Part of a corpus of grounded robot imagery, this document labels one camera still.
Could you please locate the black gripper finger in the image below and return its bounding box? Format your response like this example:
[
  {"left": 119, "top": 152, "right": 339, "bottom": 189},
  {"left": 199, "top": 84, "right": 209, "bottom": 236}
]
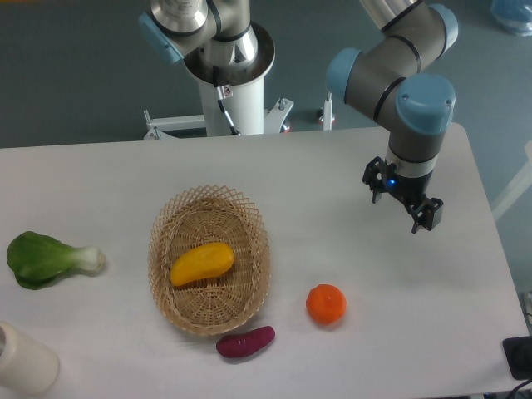
[
  {"left": 406, "top": 195, "right": 444, "bottom": 234},
  {"left": 362, "top": 157, "right": 394, "bottom": 204}
]

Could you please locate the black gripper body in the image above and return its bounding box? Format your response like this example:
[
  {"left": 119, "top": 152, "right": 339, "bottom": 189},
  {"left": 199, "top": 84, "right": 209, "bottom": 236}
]
[{"left": 384, "top": 173, "right": 432, "bottom": 208}]

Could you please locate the black cable on pedestal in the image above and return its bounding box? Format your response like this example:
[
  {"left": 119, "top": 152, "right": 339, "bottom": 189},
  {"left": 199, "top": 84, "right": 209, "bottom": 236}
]
[{"left": 212, "top": 66, "right": 242, "bottom": 137}]

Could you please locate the blue plastic bag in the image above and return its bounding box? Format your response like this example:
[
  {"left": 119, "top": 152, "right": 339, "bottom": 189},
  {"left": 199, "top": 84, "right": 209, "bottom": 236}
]
[{"left": 490, "top": 0, "right": 531, "bottom": 37}]

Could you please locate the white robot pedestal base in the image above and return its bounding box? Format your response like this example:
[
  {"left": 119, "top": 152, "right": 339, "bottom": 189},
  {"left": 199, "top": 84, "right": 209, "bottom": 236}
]
[{"left": 143, "top": 24, "right": 337, "bottom": 140}]

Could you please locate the orange tangerine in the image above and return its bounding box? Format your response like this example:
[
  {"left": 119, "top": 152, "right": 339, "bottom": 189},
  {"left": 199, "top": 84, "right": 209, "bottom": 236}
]
[{"left": 306, "top": 284, "right": 347, "bottom": 325}]

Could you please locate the green bok choy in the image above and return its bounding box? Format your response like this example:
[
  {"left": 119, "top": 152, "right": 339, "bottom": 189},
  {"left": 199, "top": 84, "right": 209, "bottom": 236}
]
[{"left": 7, "top": 231, "right": 106, "bottom": 290}]

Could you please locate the black device at edge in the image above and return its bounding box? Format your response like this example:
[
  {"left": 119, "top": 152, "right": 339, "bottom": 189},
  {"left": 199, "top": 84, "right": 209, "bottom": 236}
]
[{"left": 502, "top": 336, "right": 531, "bottom": 380}]

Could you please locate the cream cylindrical cup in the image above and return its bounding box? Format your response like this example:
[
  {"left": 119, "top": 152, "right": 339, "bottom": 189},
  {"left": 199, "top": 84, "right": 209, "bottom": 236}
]
[{"left": 1, "top": 322, "right": 60, "bottom": 396}]

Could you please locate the yellow mango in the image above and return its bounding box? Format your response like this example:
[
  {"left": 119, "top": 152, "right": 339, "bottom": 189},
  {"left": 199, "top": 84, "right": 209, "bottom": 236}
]
[{"left": 170, "top": 242, "right": 235, "bottom": 287}]

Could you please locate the woven wicker basket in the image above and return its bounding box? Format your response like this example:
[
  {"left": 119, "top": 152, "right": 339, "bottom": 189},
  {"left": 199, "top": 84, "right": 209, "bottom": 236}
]
[{"left": 148, "top": 185, "right": 270, "bottom": 336}]

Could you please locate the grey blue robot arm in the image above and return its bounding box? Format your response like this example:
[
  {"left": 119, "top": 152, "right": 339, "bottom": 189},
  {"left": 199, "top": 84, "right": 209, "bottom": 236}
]
[{"left": 138, "top": 1, "right": 458, "bottom": 230}]

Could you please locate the purple sweet potato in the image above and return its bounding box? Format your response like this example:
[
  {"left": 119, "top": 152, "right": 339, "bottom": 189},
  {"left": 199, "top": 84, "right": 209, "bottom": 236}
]
[{"left": 216, "top": 326, "right": 276, "bottom": 359}]

